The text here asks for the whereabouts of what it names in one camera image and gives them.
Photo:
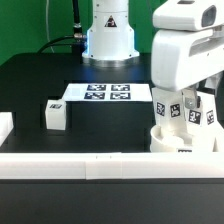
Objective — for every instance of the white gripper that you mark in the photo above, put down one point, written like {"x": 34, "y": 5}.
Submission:
{"x": 181, "y": 59}

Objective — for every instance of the white round stool seat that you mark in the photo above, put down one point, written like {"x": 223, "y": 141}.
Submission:
{"x": 163, "y": 141}

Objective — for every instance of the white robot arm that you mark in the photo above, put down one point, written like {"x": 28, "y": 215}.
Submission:
{"x": 110, "y": 39}

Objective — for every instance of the white sheet with tags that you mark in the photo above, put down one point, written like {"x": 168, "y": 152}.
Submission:
{"x": 124, "y": 92}

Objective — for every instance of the white front fence bar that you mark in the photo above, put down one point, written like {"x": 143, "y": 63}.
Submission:
{"x": 91, "y": 166}

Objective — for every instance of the white left fence bar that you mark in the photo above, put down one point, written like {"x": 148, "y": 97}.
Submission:
{"x": 6, "y": 125}

